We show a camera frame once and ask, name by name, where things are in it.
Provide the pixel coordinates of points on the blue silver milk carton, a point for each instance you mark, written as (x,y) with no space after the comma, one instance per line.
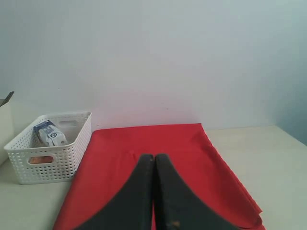
(49,135)

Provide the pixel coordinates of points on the brown chopstick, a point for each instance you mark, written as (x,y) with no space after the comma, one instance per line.
(8,97)

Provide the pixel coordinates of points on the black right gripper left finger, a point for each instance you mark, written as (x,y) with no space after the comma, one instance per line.
(132,206)

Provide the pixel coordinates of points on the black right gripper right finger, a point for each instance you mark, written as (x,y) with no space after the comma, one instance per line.
(176,207)

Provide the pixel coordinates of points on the red table cloth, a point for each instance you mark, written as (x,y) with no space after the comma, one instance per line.
(112,155)

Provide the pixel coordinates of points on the cream plastic storage bin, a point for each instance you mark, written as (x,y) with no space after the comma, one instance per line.
(6,130)

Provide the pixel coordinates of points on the fried chicken piece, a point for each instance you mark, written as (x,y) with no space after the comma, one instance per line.
(40,160)

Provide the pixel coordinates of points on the white perforated plastic basket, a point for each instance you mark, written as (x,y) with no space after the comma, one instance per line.
(66,159)

